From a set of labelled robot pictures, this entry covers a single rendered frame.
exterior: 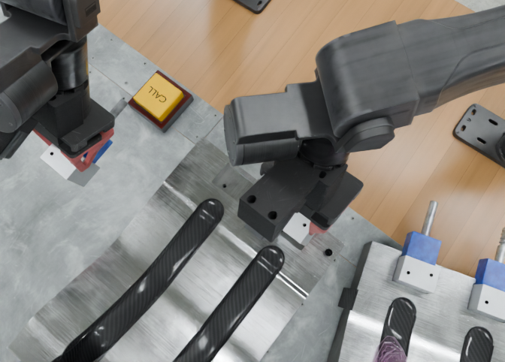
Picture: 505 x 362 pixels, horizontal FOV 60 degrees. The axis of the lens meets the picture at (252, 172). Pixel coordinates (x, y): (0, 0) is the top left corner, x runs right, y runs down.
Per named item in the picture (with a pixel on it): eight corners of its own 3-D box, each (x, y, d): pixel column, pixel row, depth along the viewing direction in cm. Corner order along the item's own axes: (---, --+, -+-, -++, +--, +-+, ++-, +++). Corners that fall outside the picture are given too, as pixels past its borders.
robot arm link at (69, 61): (61, 112, 46) (54, 61, 40) (12, 88, 46) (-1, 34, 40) (99, 75, 50) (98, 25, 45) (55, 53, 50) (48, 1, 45)
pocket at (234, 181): (233, 164, 68) (231, 158, 64) (260, 185, 67) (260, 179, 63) (214, 187, 67) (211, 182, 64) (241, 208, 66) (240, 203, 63)
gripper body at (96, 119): (74, 156, 50) (70, 113, 45) (13, 107, 52) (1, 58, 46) (116, 128, 54) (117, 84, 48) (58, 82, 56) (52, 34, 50)
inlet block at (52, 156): (119, 98, 65) (104, 82, 60) (143, 117, 64) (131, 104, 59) (58, 167, 63) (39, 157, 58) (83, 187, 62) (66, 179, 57)
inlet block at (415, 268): (412, 200, 68) (424, 192, 63) (443, 211, 68) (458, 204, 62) (388, 280, 65) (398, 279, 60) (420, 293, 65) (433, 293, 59)
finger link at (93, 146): (76, 194, 57) (71, 149, 49) (37, 161, 58) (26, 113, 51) (115, 164, 61) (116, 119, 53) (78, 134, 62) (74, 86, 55)
